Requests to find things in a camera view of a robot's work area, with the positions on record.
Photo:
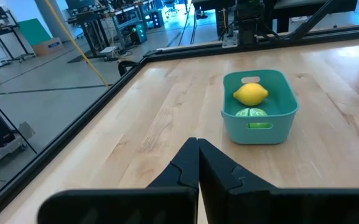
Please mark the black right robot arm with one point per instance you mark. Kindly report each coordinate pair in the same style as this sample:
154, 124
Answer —
250, 21

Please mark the computer tower blue lights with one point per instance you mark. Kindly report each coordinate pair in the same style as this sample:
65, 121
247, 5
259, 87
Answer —
157, 19

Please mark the black table frame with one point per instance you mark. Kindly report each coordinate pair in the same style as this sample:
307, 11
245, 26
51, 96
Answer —
198, 53

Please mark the black workbench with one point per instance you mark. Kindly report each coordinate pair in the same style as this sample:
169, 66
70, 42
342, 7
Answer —
87, 34

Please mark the black diagonal frame brace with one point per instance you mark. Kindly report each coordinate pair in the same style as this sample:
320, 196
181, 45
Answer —
313, 18

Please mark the green toy cabbage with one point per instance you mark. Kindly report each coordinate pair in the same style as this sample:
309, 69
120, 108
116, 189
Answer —
254, 112

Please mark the black desk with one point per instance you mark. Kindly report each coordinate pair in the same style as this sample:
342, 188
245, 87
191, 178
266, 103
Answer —
347, 4

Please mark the green board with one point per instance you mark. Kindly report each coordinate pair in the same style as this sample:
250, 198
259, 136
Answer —
34, 31

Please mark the teal plastic basket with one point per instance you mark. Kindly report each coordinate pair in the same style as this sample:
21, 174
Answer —
260, 137

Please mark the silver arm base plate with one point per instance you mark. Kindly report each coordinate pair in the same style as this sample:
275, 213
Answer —
230, 39

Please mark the cardboard box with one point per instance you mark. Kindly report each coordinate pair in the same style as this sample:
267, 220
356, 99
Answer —
47, 46

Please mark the computer tower green lights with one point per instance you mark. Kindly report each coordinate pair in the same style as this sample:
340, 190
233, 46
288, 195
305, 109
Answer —
139, 32

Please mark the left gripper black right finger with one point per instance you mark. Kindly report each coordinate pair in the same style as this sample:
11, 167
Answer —
260, 205

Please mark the yellow toy lemon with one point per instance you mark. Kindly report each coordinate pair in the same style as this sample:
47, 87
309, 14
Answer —
250, 93

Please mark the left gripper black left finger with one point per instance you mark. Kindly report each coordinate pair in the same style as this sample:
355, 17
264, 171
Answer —
135, 208

